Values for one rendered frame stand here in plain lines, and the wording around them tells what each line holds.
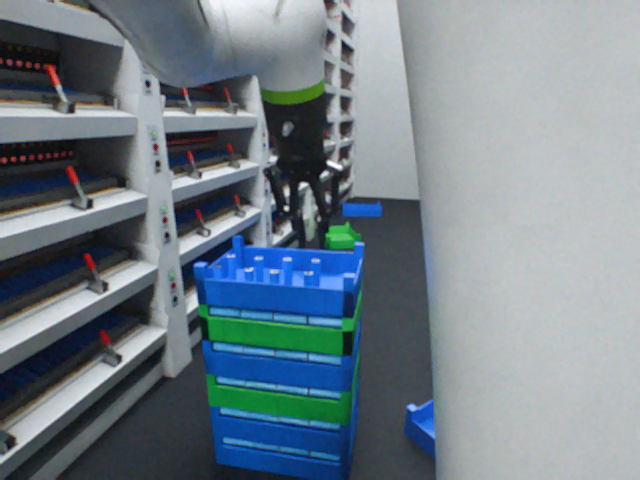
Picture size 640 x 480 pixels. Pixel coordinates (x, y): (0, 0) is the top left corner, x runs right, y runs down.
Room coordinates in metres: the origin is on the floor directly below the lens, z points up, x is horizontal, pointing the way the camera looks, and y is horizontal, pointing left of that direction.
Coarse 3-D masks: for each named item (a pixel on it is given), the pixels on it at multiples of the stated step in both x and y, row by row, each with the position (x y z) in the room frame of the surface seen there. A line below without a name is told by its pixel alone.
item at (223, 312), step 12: (216, 312) 0.68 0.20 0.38; (228, 312) 0.68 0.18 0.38; (240, 312) 0.68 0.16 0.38; (252, 312) 0.67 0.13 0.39; (264, 312) 0.67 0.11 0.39; (276, 312) 0.67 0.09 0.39; (300, 324) 0.66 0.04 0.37; (312, 324) 0.65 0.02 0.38; (324, 324) 0.64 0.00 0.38; (336, 324) 0.64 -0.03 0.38
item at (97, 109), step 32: (0, 64) 0.87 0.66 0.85; (32, 64) 0.94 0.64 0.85; (0, 96) 0.75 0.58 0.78; (32, 96) 0.81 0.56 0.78; (64, 96) 0.82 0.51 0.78; (96, 96) 0.96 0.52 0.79; (128, 96) 0.99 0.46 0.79; (0, 128) 0.67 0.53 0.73; (32, 128) 0.73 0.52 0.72; (64, 128) 0.79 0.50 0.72; (96, 128) 0.87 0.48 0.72; (128, 128) 0.96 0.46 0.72
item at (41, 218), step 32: (0, 160) 0.82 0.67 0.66; (32, 160) 0.89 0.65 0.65; (64, 160) 0.97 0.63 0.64; (96, 160) 1.02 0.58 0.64; (0, 192) 0.75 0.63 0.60; (32, 192) 0.78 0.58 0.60; (64, 192) 0.82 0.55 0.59; (96, 192) 0.92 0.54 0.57; (128, 192) 0.97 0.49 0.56; (0, 224) 0.66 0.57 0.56; (32, 224) 0.69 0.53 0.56; (64, 224) 0.74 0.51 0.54; (96, 224) 0.83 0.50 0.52; (0, 256) 0.62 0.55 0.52
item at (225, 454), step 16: (224, 448) 0.67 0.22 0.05; (240, 448) 0.67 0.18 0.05; (352, 448) 0.69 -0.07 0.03; (224, 464) 0.68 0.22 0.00; (240, 464) 0.67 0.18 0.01; (256, 464) 0.66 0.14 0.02; (272, 464) 0.65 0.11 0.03; (288, 464) 0.65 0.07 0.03; (304, 464) 0.64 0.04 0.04; (320, 464) 0.63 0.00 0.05; (336, 464) 0.63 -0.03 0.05
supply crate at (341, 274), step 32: (224, 256) 0.80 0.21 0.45; (256, 256) 0.86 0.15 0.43; (288, 256) 0.85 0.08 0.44; (320, 256) 0.83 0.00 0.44; (352, 256) 0.82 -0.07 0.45; (224, 288) 0.67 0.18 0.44; (256, 288) 0.66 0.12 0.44; (288, 288) 0.64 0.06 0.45; (320, 288) 0.63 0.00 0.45; (352, 288) 0.62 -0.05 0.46
